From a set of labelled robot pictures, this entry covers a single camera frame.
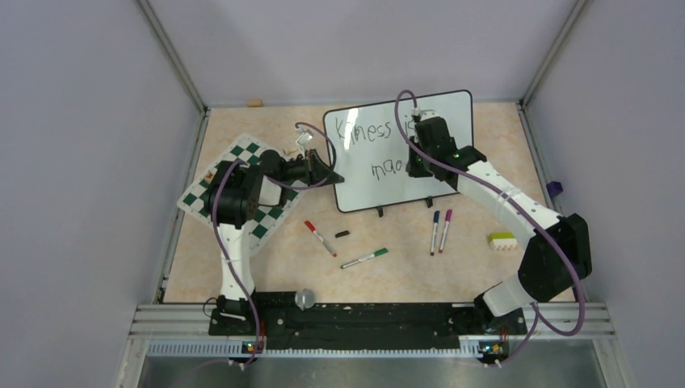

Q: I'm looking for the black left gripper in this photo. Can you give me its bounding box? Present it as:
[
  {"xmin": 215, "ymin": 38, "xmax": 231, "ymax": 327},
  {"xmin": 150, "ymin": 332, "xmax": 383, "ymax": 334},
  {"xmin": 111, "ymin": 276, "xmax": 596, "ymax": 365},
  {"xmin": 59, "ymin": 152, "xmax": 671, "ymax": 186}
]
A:
[{"xmin": 279, "ymin": 149, "xmax": 344, "ymax": 188}]

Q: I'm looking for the white whiteboard black frame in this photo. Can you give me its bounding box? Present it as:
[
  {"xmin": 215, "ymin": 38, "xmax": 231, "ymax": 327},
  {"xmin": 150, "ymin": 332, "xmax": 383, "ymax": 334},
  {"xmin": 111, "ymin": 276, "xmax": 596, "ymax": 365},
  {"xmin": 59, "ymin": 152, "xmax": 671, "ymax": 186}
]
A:
[{"xmin": 322, "ymin": 90, "xmax": 473, "ymax": 213}]

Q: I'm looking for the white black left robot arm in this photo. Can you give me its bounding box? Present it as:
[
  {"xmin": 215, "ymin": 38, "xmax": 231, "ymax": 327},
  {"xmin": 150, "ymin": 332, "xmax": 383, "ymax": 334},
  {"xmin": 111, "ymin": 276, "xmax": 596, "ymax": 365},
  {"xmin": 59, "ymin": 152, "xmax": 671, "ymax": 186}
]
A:
[{"xmin": 204, "ymin": 150, "xmax": 344, "ymax": 334}]

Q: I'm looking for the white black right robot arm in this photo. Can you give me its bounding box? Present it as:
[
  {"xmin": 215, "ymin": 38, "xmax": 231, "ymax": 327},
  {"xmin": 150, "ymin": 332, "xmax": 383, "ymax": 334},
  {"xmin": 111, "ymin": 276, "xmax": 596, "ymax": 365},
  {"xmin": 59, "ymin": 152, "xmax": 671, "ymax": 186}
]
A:
[{"xmin": 407, "ymin": 108, "xmax": 592, "ymax": 333}]

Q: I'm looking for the blue capped marker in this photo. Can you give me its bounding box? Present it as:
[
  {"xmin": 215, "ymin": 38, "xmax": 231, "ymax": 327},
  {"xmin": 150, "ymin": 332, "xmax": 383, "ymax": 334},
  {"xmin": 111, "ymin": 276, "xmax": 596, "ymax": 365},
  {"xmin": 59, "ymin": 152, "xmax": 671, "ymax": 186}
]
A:
[{"xmin": 430, "ymin": 210, "xmax": 440, "ymax": 256}]

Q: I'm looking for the red capped marker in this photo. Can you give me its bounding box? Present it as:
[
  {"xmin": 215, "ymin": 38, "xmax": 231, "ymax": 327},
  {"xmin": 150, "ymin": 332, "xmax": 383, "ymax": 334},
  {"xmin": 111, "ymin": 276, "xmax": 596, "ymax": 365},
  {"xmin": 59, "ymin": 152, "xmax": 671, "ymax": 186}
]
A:
[{"xmin": 305, "ymin": 220, "xmax": 337, "ymax": 257}]

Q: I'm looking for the pink capped marker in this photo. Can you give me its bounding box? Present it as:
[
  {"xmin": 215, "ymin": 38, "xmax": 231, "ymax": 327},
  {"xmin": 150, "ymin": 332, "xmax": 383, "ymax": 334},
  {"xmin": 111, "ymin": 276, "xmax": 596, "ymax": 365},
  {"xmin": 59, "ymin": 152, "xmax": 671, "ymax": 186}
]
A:
[{"xmin": 439, "ymin": 209, "xmax": 453, "ymax": 254}]

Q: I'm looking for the green white chess mat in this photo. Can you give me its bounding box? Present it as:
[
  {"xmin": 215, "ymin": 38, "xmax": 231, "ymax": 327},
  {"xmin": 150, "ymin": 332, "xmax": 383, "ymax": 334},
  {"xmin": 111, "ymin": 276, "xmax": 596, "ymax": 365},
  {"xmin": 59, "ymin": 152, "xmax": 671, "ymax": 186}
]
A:
[{"xmin": 177, "ymin": 134, "xmax": 305, "ymax": 255}]

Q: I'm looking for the green capped marker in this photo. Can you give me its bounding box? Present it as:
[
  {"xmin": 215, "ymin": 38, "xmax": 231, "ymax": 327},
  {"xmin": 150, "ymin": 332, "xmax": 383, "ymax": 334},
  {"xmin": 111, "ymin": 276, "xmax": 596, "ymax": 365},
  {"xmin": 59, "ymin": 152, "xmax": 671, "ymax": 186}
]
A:
[{"xmin": 339, "ymin": 248, "xmax": 389, "ymax": 270}]

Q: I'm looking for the small wooden block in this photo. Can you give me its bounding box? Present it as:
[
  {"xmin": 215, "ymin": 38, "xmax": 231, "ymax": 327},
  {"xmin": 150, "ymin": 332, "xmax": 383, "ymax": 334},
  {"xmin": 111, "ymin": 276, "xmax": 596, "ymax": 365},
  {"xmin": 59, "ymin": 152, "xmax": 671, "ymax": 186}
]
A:
[{"xmin": 246, "ymin": 99, "xmax": 264, "ymax": 108}]

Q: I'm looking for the green white toy brick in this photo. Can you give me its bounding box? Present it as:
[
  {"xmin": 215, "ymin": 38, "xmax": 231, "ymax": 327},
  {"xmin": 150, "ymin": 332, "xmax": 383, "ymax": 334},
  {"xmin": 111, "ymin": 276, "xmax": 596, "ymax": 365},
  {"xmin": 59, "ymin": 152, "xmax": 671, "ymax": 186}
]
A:
[{"xmin": 487, "ymin": 232, "xmax": 518, "ymax": 251}]

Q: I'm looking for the purple block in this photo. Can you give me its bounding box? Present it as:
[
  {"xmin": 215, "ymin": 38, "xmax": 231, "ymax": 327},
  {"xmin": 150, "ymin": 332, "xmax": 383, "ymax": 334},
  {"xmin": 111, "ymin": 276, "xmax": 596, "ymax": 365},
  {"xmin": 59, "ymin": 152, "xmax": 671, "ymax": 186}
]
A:
[{"xmin": 546, "ymin": 181, "xmax": 564, "ymax": 199}]

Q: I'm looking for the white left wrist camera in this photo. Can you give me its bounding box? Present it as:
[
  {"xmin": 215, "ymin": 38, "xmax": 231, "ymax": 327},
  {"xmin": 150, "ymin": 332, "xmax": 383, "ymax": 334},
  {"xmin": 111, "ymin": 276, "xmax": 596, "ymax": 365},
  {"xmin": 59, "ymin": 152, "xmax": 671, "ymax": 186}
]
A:
[{"xmin": 296, "ymin": 130, "xmax": 313, "ymax": 147}]

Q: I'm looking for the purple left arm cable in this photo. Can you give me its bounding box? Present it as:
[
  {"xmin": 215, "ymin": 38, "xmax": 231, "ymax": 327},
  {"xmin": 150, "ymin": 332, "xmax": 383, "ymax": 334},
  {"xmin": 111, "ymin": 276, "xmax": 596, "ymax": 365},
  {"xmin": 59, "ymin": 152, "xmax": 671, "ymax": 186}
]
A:
[{"xmin": 212, "ymin": 121, "xmax": 338, "ymax": 370}]

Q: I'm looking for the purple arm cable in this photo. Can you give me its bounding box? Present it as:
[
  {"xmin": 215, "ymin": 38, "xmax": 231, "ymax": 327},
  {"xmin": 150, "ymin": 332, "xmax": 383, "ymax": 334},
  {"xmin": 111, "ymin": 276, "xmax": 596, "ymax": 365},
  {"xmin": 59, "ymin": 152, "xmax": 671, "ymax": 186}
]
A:
[
  {"xmin": 394, "ymin": 90, "xmax": 587, "ymax": 368},
  {"xmin": 212, "ymin": 121, "xmax": 338, "ymax": 370}
]

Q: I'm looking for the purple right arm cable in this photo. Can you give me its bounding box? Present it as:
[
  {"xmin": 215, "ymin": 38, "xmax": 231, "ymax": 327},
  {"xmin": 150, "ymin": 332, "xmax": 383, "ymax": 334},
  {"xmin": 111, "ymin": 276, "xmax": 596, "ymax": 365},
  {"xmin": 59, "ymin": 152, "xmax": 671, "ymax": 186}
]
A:
[{"xmin": 394, "ymin": 90, "xmax": 587, "ymax": 368}]

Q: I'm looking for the aluminium frame rail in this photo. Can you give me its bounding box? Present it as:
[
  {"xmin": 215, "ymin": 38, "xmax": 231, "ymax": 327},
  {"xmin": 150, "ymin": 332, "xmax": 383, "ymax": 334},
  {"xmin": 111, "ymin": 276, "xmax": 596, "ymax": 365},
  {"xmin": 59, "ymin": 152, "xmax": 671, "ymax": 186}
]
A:
[{"xmin": 116, "ymin": 293, "xmax": 634, "ymax": 387}]

